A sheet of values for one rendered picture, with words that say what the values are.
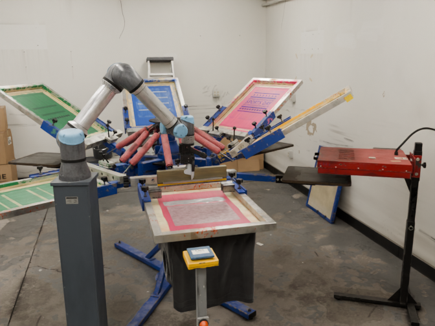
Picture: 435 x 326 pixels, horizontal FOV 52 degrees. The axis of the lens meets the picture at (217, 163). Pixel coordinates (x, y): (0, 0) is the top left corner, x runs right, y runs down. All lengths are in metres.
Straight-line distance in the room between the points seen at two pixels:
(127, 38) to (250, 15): 1.85
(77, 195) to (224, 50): 4.95
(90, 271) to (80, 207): 0.34
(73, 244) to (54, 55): 4.58
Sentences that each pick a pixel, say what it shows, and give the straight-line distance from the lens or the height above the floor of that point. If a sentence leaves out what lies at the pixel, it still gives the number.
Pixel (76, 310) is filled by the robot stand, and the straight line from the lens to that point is 2.47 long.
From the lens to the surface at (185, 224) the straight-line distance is 2.23.
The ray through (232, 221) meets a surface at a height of 0.96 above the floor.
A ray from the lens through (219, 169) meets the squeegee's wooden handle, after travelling 2.58.
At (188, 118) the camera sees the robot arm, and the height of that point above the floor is 1.43.
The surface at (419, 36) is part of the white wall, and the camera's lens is 4.00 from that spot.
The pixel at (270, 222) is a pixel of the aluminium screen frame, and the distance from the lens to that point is 2.15.
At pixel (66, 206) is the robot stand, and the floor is 1.08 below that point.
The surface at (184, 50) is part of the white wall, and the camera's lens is 6.70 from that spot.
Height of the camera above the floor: 1.77
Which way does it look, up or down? 14 degrees down
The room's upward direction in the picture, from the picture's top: 1 degrees counter-clockwise
